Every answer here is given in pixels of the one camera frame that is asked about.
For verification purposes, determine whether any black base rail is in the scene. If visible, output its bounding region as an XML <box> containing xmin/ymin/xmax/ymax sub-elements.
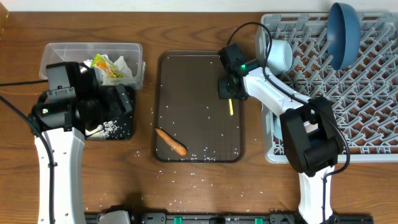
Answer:
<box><xmin>84</xmin><ymin>205</ymin><xmax>374</xmax><ymax>224</ymax></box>

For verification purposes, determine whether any yellow plastic spoon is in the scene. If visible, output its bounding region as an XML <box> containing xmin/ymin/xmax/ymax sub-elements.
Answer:
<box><xmin>228</xmin><ymin>99</ymin><xmax>234</xmax><ymax>116</ymax></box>

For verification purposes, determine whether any black rectangular tray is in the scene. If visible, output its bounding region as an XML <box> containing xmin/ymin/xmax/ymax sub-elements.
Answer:
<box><xmin>85</xmin><ymin>85</ymin><xmax>136</xmax><ymax>141</ymax></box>

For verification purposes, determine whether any clear plastic waste bin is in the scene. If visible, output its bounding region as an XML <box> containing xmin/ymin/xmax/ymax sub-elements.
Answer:
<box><xmin>39</xmin><ymin>42</ymin><xmax>146</xmax><ymax>90</ymax></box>

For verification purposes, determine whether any green yellow snack wrapper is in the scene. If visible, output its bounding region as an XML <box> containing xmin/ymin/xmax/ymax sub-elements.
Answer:
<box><xmin>90</xmin><ymin>54</ymin><xmax>123</xmax><ymax>78</ymax></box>

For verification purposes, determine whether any white tissue paper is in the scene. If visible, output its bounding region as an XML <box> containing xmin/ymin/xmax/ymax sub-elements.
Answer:
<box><xmin>83</xmin><ymin>54</ymin><xmax>135</xmax><ymax>85</ymax></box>

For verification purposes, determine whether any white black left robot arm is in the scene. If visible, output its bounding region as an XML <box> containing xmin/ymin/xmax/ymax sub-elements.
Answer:
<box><xmin>1</xmin><ymin>62</ymin><xmax>134</xmax><ymax>223</ymax></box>

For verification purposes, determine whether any orange carrot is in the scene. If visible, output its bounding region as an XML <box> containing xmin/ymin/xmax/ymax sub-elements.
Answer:
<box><xmin>155</xmin><ymin>128</ymin><xmax>187</xmax><ymax>156</ymax></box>

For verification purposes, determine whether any grey dishwasher rack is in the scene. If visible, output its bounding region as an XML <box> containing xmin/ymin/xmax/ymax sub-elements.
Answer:
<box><xmin>255</xmin><ymin>12</ymin><xmax>397</xmax><ymax>163</ymax></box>

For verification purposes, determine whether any light blue rice bowl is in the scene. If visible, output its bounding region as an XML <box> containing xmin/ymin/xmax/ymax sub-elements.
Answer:
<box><xmin>267</xmin><ymin>39</ymin><xmax>293</xmax><ymax>75</ymax></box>

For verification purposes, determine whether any dark blue plate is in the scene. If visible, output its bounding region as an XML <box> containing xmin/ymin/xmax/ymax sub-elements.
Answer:
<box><xmin>327</xmin><ymin>2</ymin><xmax>361</xmax><ymax>70</ymax></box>

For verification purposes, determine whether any light blue cup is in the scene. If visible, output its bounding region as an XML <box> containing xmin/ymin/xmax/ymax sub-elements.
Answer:
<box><xmin>274</xmin><ymin>117</ymin><xmax>283</xmax><ymax>141</ymax></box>

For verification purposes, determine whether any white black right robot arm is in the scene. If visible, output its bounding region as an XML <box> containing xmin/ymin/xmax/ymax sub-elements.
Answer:
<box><xmin>218</xmin><ymin>37</ymin><xmax>350</xmax><ymax>223</ymax></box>

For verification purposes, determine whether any dark brown serving tray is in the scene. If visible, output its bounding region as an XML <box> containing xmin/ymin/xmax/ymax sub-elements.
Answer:
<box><xmin>152</xmin><ymin>50</ymin><xmax>244</xmax><ymax>163</ymax></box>

